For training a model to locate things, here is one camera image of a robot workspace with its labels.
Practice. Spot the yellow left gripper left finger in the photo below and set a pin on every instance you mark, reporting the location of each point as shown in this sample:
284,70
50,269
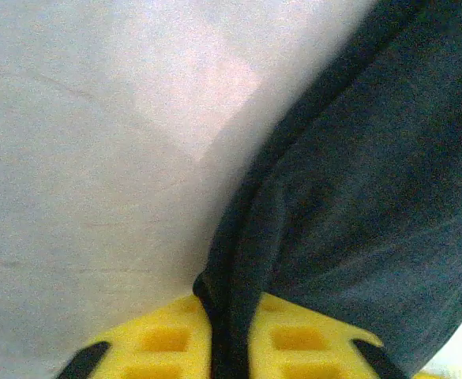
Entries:
163,343

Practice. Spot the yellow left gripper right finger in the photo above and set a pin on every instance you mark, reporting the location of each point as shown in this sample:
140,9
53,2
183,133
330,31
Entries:
297,343

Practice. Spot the black t-shirt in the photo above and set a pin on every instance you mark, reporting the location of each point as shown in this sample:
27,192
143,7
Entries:
372,177

